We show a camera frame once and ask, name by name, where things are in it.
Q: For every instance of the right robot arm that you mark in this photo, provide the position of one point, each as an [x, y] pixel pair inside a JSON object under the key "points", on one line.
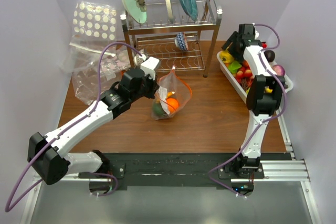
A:
{"points": [[262, 101]]}

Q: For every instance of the yellow bell pepper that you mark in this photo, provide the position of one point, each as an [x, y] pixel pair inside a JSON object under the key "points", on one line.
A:
{"points": [[226, 57]]}

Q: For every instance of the dark green avocado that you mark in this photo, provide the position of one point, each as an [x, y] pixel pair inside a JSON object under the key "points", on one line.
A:
{"points": [[158, 110]]}

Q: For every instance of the blue patterned bowl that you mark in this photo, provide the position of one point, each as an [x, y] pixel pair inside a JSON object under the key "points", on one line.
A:
{"points": [[181, 41]]}

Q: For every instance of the polka dot plastic bag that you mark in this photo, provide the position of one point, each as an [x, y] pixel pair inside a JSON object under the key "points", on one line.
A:
{"points": [[93, 26]]}

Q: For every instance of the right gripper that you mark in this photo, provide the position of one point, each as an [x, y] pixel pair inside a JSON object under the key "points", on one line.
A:
{"points": [[232, 39]]}

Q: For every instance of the orange fruit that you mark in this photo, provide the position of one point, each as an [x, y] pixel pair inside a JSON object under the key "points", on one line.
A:
{"points": [[172, 104]]}

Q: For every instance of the grey patterned bowl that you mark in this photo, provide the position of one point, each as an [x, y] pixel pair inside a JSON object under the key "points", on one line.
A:
{"points": [[140, 58]]}

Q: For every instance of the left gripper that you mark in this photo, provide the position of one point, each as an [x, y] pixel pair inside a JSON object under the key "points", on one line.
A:
{"points": [[154, 86]]}

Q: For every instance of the white food tray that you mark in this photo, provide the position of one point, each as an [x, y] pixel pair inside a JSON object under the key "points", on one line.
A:
{"points": [[241, 92]]}

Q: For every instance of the clear crumpled plastic bag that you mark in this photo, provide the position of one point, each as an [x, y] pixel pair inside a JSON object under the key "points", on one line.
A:
{"points": [[87, 72]]}

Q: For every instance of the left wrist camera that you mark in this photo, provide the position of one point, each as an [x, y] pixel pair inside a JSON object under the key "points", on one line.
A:
{"points": [[150, 66]]}

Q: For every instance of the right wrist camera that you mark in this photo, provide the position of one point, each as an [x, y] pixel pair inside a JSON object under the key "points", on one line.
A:
{"points": [[256, 36]]}

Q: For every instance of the light green pepper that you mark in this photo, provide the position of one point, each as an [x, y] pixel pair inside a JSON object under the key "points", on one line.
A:
{"points": [[234, 67]]}

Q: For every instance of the purple onion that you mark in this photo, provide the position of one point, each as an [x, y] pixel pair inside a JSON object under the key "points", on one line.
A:
{"points": [[279, 70]]}

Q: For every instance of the metal dish rack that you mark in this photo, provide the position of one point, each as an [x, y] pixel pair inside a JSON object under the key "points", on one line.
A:
{"points": [[157, 35]]}

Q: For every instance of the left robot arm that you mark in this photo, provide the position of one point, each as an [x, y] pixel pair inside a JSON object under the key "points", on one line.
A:
{"points": [[50, 155]]}

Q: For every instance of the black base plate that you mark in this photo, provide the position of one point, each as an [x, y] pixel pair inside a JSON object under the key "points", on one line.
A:
{"points": [[178, 170]]}

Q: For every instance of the dark mangosteen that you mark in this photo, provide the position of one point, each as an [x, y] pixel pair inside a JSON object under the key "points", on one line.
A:
{"points": [[269, 55]]}

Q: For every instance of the red chili pepper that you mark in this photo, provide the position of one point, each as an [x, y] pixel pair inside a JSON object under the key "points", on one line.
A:
{"points": [[263, 45]]}

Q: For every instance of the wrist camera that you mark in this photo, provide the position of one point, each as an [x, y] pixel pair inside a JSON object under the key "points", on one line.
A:
{"points": [[150, 66], [256, 36]]}

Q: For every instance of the orange zip top bag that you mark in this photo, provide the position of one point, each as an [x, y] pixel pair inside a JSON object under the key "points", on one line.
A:
{"points": [[171, 97]]}

